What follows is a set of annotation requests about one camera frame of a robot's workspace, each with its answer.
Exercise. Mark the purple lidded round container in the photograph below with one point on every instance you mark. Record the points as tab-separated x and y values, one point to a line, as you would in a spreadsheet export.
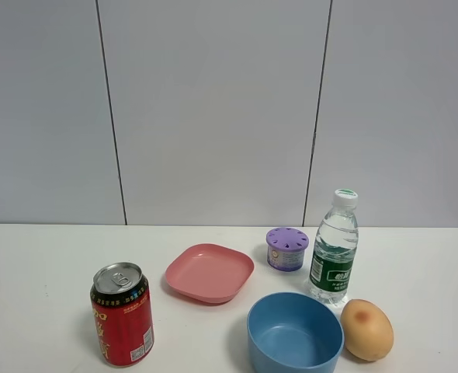
286	248

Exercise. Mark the pink square plate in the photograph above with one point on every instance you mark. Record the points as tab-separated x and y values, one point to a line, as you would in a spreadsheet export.
209	273

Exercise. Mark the blue plastic bowl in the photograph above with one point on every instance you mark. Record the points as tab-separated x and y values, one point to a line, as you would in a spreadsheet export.
291	332

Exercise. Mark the clear water bottle green label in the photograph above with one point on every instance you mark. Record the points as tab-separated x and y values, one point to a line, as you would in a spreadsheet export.
334	251

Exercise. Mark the yellow-brown mango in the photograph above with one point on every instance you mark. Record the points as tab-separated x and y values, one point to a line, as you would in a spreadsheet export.
368	332

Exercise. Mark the red drink can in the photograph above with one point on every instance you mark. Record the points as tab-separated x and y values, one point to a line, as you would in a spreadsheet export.
121	305

